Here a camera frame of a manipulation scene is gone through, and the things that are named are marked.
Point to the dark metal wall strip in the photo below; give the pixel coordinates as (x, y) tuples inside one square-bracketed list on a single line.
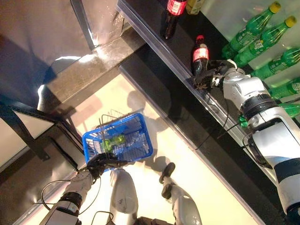
[(82, 23)]

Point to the robot right hand black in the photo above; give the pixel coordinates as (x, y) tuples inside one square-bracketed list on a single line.
[(206, 78)]

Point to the dark perforated upright post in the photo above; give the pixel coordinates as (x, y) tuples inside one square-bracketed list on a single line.
[(23, 131)]

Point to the green bottle in basket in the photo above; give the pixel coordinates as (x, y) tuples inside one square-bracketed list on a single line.
[(114, 141)]

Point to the robot right arm silver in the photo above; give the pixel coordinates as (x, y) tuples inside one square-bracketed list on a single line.
[(272, 140)]

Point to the robot torso dark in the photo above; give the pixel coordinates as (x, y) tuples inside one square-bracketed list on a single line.
[(157, 221)]

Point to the yellow tea bottle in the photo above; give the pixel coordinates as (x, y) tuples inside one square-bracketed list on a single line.
[(194, 5)]

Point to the Coca-Cola bottle red label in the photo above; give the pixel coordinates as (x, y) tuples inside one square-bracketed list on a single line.
[(173, 14), (200, 55)]

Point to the white panel board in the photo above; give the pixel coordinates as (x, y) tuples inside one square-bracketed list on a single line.
[(11, 143)]

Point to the blue plastic shopping basket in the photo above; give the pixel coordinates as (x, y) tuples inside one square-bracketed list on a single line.
[(136, 145)]

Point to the dark granite plinth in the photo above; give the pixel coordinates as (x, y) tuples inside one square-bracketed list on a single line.
[(93, 68)]

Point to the green Sprite bottle yellow cap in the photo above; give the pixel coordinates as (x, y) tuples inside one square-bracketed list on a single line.
[(293, 109), (279, 63), (248, 32), (288, 89), (260, 44)]

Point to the robot left hand black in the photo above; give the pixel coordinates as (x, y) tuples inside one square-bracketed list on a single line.
[(100, 162)]

